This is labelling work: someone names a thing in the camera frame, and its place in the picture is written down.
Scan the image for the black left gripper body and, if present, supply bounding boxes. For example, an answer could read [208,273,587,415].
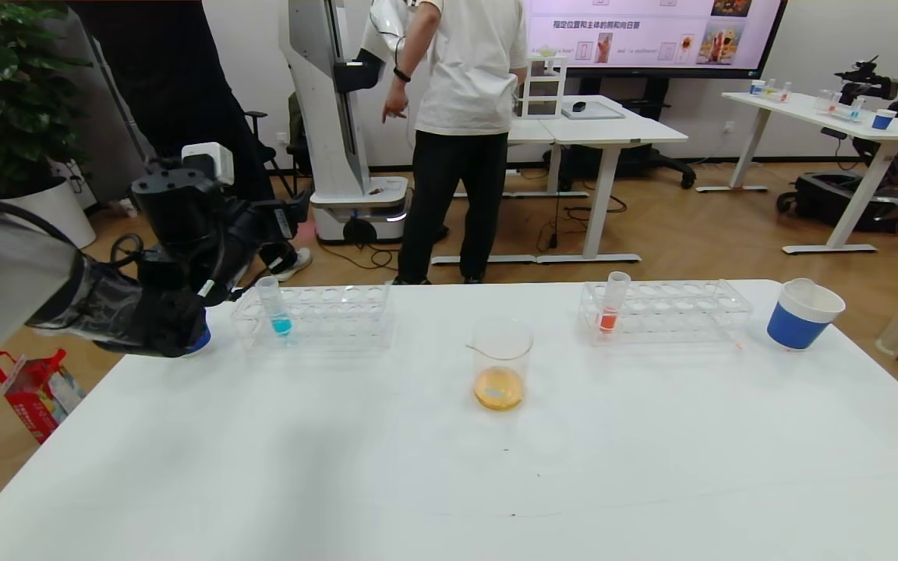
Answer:
[228,199,300,248]

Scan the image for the black floor robot base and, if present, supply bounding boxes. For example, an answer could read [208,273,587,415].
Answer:
[776,174,898,235]

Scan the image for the blue pigment test tube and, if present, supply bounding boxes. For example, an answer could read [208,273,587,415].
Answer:
[256,275,294,337]

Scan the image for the clear acrylic test tube rack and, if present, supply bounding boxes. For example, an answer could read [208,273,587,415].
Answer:
[578,279,754,348]
[229,283,397,351]

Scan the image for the clear glass beaker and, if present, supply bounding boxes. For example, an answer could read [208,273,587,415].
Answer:
[467,318,535,412]

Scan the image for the orange-red pigment test tube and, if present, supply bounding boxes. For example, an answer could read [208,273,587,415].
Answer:
[597,271,632,336]

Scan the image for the small distant tube rack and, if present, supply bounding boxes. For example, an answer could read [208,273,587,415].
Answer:
[814,90,867,123]
[748,79,793,103]

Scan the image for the tall white background robot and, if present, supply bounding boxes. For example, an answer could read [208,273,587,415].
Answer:
[279,0,412,245]

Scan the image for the person in black clothes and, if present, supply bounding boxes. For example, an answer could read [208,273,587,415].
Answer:
[102,0,314,283]

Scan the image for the person in white t-shirt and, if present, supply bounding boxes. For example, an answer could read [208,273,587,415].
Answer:
[381,0,529,285]

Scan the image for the white plant pot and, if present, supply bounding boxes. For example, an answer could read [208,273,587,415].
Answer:
[0,178,97,249]

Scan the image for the small white drawer unit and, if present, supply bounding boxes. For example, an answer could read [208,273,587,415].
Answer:
[515,53,567,119]

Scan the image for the green leafy plant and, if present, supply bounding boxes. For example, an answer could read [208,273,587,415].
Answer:
[0,0,95,197]

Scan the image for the red paper gift bag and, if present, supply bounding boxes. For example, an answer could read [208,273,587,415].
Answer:
[0,348,86,445]

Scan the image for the black screen stand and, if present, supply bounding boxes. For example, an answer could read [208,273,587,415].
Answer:
[543,76,695,192]

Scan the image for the long white desk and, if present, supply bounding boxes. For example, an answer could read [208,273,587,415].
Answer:
[695,92,898,256]

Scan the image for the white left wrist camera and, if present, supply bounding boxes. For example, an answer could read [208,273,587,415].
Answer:
[182,143,234,186]

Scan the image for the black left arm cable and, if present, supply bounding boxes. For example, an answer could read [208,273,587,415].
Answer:
[0,199,80,258]

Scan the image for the large wall display screen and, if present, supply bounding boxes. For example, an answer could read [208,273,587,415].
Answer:
[527,0,789,79]

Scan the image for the black camera rig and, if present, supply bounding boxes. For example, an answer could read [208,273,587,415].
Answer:
[833,57,898,104]

